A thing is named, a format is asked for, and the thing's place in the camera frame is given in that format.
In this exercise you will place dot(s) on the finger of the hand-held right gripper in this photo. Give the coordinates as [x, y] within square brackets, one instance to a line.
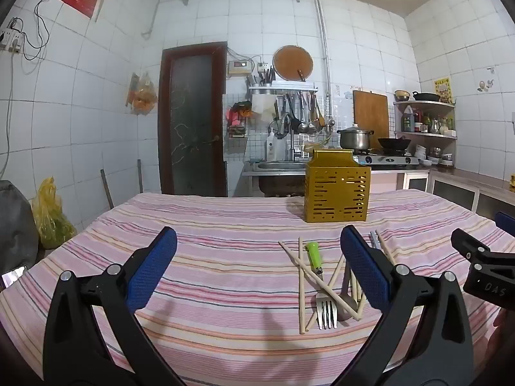
[506, 221]
[466, 242]

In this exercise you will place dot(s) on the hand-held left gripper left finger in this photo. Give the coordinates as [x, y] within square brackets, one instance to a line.
[157, 265]

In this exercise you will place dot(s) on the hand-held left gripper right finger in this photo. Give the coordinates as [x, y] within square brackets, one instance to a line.
[366, 265]

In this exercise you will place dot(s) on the metal spoon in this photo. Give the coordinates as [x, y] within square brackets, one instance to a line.
[346, 309]

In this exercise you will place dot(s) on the yellow perforated utensil holder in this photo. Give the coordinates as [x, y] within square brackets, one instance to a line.
[338, 189]

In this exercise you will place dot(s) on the person's right hand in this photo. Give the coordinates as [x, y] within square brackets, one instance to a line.
[503, 329]

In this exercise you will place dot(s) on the yellow object on counter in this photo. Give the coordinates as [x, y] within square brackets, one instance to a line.
[511, 183]

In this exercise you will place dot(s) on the kitchen cabinets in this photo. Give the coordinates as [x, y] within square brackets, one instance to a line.
[454, 187]

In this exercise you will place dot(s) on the pink striped tablecloth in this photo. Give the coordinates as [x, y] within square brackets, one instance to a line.
[225, 241]

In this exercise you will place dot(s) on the wooden stick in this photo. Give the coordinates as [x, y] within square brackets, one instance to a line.
[140, 175]
[107, 189]

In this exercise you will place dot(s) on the stack of white bowls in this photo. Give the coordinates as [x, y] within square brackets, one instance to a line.
[421, 150]

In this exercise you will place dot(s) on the gas stove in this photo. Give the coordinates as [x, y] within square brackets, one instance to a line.
[388, 160]

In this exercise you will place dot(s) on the white corner shelf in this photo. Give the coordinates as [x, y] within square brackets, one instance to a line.
[426, 134]

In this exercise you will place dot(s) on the yellow plastic bag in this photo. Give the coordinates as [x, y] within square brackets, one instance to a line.
[50, 217]

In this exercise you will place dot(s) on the black wok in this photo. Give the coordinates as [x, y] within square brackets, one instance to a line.
[394, 142]

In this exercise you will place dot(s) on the steel cooking pot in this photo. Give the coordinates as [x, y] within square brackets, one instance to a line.
[354, 137]

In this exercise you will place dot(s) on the steel sink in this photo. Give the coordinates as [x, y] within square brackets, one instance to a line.
[281, 165]

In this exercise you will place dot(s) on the large plastic oil bottle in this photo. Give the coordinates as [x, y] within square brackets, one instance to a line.
[408, 120]

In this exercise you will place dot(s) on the smartphone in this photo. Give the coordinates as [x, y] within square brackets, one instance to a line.
[14, 275]

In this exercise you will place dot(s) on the black pan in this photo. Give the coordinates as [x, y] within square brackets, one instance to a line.
[426, 96]

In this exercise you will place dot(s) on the dark grey sack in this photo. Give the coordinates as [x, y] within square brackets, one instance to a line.
[14, 225]

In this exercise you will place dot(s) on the dark red glass door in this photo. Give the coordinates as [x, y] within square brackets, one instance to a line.
[191, 120]

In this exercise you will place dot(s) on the white soap bottle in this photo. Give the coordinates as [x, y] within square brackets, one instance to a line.
[271, 148]

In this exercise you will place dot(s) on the wooden cutting board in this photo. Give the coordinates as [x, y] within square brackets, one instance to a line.
[371, 112]

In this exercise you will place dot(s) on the hanging metal ladle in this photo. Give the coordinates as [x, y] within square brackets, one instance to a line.
[303, 122]

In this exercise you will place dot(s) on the hanging wooden spatula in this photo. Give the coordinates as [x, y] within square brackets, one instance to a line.
[320, 114]

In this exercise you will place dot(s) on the metal faucet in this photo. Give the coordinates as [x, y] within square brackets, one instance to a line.
[287, 128]

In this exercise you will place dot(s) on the brown rimmed bowl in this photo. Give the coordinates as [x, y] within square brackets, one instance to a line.
[402, 95]

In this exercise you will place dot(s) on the hanging black spatula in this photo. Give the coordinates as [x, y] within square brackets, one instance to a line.
[293, 118]

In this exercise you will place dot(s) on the orange hanging plastic bag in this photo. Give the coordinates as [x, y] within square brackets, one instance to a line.
[143, 92]

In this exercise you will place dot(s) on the white hanging cloth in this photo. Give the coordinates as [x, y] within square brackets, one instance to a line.
[263, 106]

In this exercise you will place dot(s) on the round wooden lid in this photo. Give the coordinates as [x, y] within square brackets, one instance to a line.
[293, 62]

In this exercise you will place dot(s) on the white power strip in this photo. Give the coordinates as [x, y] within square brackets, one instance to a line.
[10, 40]

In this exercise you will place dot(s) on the wall stickers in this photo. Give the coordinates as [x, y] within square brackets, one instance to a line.
[485, 83]

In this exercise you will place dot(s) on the yellow wall poster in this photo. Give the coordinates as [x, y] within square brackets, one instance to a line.
[442, 90]

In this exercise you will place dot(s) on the metal wall dish rack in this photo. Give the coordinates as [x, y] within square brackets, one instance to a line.
[281, 87]

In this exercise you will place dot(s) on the white wall control box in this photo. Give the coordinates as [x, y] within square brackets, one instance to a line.
[240, 66]

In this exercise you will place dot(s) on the grey wall pipe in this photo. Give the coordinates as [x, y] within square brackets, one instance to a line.
[324, 40]

